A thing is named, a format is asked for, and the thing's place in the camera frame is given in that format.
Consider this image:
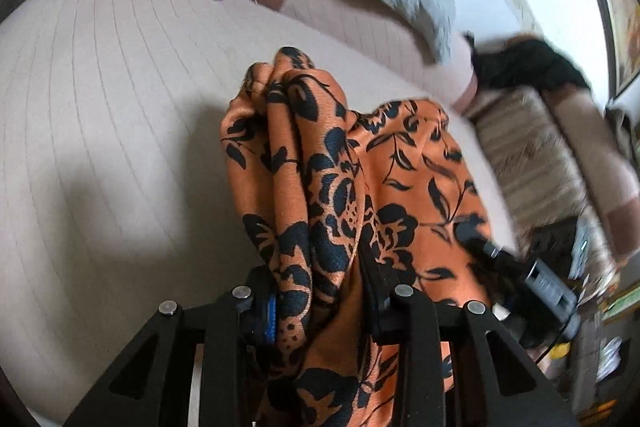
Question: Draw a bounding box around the pink pillow with brown band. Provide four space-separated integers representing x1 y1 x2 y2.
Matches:
245 0 481 112
550 97 640 268

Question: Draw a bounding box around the striped beige cushion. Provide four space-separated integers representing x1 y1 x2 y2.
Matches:
472 87 616 268

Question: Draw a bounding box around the clutter pile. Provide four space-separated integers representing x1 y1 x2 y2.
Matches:
530 217 640 408

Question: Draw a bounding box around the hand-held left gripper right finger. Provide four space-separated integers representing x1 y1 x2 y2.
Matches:
357 247 581 427

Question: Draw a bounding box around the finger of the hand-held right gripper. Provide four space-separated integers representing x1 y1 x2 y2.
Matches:
452 214 507 264

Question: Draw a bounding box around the framed wall picture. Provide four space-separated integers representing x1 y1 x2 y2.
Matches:
595 0 640 98

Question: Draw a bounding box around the black cloth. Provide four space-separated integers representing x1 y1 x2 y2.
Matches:
462 32 593 95

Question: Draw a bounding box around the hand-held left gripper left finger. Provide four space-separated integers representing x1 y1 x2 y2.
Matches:
62 264 278 427

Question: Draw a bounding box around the orange black floral garment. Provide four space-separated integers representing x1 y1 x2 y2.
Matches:
220 47 521 427

